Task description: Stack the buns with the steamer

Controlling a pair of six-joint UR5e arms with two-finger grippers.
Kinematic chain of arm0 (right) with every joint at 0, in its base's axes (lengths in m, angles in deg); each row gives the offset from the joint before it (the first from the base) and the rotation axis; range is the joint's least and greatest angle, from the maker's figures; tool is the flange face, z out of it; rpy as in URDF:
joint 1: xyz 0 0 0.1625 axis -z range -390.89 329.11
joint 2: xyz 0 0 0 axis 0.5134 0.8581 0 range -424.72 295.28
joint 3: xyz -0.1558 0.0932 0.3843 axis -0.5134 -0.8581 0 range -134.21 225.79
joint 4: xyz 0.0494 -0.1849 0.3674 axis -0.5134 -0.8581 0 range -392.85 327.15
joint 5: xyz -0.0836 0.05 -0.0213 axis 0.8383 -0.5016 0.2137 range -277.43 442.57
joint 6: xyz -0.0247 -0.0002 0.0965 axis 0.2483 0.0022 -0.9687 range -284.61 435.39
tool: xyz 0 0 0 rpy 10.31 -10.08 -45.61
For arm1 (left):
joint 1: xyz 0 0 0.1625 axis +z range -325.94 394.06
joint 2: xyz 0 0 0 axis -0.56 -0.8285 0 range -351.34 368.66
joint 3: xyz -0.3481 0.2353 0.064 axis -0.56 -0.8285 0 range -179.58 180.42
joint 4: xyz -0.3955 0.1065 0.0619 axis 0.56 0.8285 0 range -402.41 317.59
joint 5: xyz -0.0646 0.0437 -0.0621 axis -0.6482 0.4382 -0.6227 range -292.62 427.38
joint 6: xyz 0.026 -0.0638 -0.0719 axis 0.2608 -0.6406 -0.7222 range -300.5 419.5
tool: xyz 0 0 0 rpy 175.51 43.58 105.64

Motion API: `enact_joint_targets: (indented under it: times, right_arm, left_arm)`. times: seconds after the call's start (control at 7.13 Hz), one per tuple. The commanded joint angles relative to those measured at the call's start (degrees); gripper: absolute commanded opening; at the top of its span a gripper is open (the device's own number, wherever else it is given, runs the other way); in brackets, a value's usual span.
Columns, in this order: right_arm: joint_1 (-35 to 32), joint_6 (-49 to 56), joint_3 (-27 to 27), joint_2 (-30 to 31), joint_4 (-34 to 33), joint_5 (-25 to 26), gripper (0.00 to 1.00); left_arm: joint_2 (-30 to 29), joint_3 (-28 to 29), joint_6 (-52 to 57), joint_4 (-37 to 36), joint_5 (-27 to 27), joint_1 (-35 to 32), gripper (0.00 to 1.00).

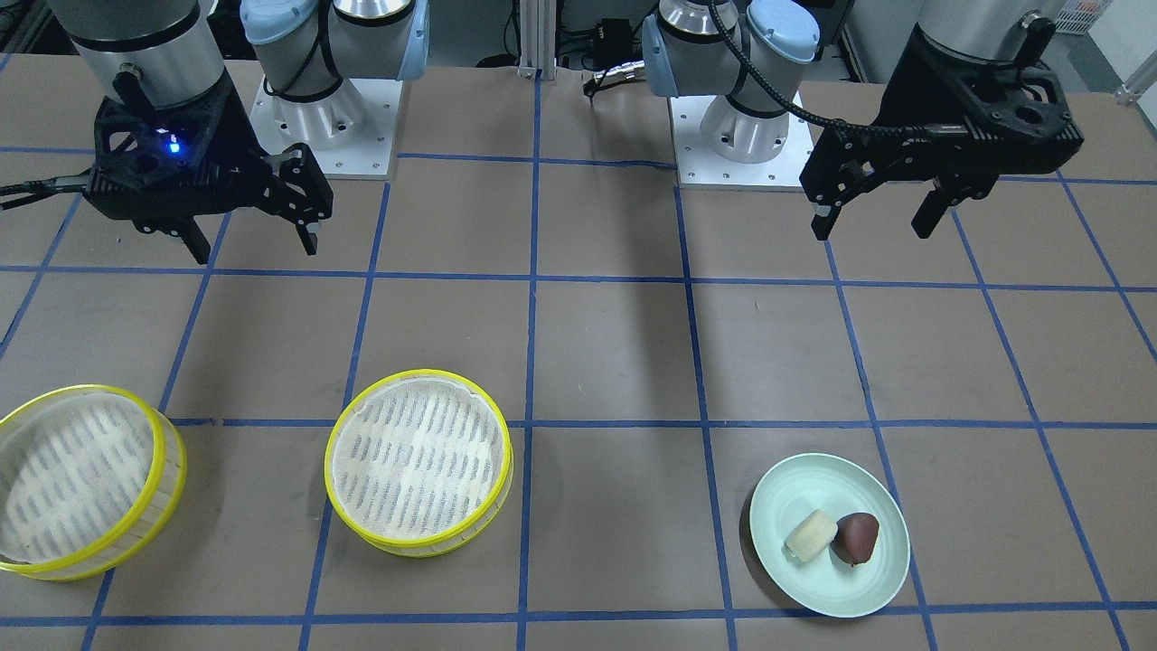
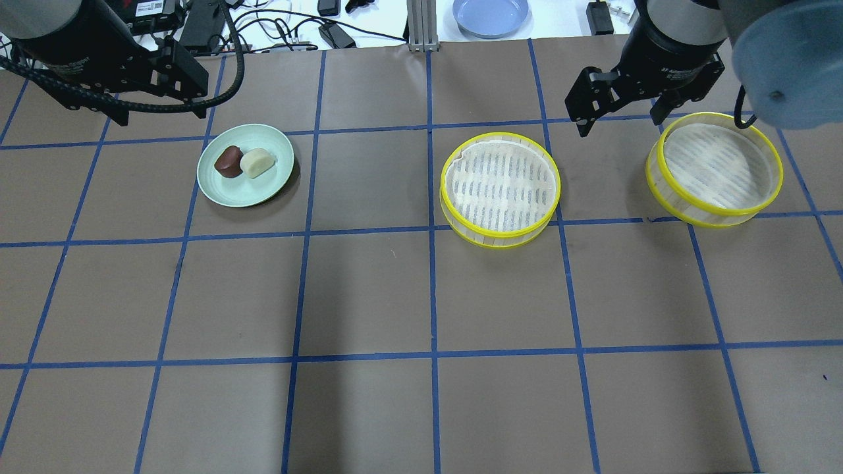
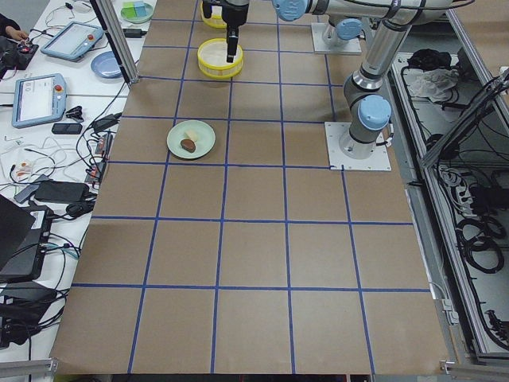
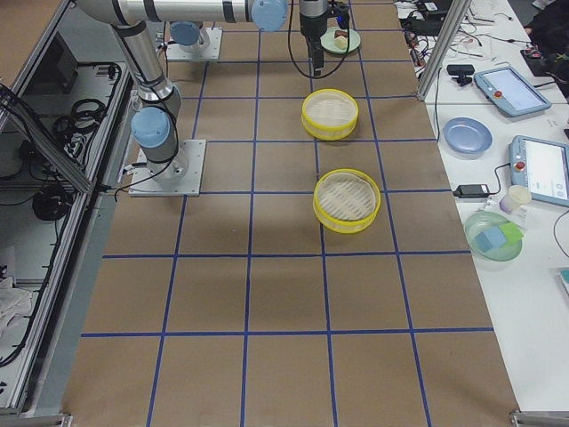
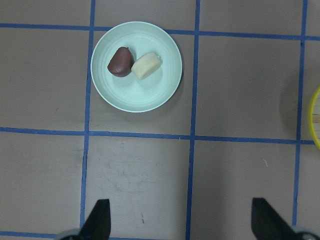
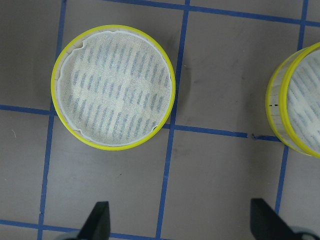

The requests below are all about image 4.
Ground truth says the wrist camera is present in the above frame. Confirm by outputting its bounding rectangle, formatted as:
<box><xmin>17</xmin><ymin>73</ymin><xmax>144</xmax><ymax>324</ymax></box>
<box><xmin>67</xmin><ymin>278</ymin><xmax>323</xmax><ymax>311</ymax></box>
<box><xmin>329</xmin><ymin>1</ymin><xmax>350</xmax><ymax>30</ymax></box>

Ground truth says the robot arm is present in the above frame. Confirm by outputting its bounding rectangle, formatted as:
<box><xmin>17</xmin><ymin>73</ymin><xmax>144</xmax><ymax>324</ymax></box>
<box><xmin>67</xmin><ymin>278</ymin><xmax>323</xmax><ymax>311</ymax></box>
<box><xmin>170</xmin><ymin>21</ymin><xmax>210</xmax><ymax>52</ymax></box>
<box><xmin>76</xmin><ymin>1</ymin><xmax>350</xmax><ymax>124</ymax></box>

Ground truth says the yellow bamboo steamer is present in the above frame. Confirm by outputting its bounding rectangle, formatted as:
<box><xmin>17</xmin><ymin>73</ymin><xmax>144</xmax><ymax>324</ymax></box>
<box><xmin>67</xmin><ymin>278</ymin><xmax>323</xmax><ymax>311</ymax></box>
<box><xmin>301</xmin><ymin>88</ymin><xmax>359</xmax><ymax>141</ymax></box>
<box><xmin>313</xmin><ymin>168</ymin><xmax>381</xmax><ymax>234</ymax></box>

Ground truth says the teach pendant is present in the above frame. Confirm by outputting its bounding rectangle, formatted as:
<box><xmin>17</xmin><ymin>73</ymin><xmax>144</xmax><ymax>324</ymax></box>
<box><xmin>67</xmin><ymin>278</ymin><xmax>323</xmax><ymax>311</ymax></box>
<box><xmin>509</xmin><ymin>135</ymin><xmax>568</xmax><ymax>206</ymax></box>
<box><xmin>473</xmin><ymin>66</ymin><xmax>551</xmax><ymax>117</ymax></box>

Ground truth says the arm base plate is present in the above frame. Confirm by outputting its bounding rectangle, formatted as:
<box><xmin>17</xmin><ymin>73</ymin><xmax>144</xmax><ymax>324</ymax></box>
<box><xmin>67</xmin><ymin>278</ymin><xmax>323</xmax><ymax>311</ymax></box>
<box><xmin>167</xmin><ymin>28</ymin><xmax>222</xmax><ymax>62</ymax></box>
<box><xmin>128</xmin><ymin>140</ymin><xmax>206</xmax><ymax>197</ymax></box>

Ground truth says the aluminium frame post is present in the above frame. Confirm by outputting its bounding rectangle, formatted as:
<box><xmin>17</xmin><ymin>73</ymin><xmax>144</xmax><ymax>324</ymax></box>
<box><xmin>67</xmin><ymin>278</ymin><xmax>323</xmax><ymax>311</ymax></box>
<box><xmin>416</xmin><ymin>0</ymin><xmax>471</xmax><ymax>101</ymax></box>

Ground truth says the white steamed bun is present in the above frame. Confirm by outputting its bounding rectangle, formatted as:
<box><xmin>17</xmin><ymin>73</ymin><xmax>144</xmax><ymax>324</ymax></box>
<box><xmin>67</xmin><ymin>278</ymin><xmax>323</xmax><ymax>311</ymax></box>
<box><xmin>333</xmin><ymin>36</ymin><xmax>349</xmax><ymax>52</ymax></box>

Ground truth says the upper teach pendant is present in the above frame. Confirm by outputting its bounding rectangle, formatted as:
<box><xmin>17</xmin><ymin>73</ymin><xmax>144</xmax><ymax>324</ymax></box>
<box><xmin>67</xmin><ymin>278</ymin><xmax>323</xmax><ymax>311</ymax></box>
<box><xmin>473</xmin><ymin>66</ymin><xmax>551</xmax><ymax>117</ymax></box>

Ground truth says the blue plate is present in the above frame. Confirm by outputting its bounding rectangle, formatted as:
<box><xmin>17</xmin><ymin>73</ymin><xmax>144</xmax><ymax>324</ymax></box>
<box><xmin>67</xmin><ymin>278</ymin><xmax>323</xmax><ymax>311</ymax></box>
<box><xmin>443</xmin><ymin>117</ymin><xmax>493</xmax><ymax>160</ymax></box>

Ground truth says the black webcam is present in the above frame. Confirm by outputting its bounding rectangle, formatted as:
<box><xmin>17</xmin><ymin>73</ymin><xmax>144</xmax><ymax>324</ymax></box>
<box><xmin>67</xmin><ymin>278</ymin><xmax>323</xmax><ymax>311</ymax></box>
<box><xmin>446</xmin><ymin>64</ymin><xmax>475</xmax><ymax>87</ymax></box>

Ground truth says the blue sponge block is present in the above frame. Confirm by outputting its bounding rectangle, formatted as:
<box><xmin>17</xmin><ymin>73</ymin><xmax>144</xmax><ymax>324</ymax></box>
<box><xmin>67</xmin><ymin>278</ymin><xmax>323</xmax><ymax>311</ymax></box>
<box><xmin>475</xmin><ymin>226</ymin><xmax>505</xmax><ymax>253</ymax></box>

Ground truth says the black power adapter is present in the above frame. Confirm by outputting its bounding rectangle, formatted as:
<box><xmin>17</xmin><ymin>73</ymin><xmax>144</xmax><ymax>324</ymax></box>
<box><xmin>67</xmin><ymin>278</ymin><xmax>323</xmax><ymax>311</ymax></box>
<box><xmin>453</xmin><ymin>184</ymin><xmax>498</xmax><ymax>199</ymax></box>

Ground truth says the light green plate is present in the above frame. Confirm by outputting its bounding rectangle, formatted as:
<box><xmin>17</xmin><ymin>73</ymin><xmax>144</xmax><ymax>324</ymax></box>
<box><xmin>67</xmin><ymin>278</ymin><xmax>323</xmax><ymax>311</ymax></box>
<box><xmin>321</xmin><ymin>27</ymin><xmax>361</xmax><ymax>55</ymax></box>

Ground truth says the white steamer cloth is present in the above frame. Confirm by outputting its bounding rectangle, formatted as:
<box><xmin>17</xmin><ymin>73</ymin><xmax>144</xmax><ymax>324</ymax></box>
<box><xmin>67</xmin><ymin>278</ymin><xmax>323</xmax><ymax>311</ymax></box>
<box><xmin>304</xmin><ymin>90</ymin><xmax>357</xmax><ymax>126</ymax></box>

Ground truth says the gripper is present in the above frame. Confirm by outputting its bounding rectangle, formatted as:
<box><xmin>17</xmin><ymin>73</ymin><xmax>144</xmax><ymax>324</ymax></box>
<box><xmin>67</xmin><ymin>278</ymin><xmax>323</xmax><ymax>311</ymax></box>
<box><xmin>299</xmin><ymin>0</ymin><xmax>328</xmax><ymax>77</ymax></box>

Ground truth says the green sponge block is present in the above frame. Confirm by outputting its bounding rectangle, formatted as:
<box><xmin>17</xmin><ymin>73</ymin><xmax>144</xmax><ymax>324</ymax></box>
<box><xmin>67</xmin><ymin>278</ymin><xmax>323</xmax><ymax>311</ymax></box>
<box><xmin>498</xmin><ymin>222</ymin><xmax>524</xmax><ymax>246</ymax></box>

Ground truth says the paper cup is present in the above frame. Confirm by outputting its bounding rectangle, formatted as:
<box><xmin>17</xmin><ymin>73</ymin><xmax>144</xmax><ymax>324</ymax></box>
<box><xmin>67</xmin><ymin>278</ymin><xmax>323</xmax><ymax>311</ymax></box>
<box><xmin>499</xmin><ymin>185</ymin><xmax>532</xmax><ymax>214</ymax></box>

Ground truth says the crumpled white cloth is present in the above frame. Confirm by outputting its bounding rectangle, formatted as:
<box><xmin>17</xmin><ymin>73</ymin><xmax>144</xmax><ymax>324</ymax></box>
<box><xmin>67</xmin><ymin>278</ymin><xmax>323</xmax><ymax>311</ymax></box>
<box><xmin>1</xmin><ymin>277</ymin><xmax>33</xmax><ymax>334</ymax></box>

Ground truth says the lower teach pendant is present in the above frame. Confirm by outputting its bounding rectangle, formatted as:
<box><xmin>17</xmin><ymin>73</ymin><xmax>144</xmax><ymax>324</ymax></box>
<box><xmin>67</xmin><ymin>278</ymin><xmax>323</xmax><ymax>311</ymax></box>
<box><xmin>509</xmin><ymin>135</ymin><xmax>568</xmax><ymax>206</ymax></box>

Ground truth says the green glass bowl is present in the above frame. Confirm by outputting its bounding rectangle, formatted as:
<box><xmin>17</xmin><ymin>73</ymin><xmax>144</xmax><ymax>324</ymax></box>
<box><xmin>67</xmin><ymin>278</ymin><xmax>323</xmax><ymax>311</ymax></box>
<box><xmin>464</xmin><ymin>211</ymin><xmax>524</xmax><ymax>262</ymax></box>

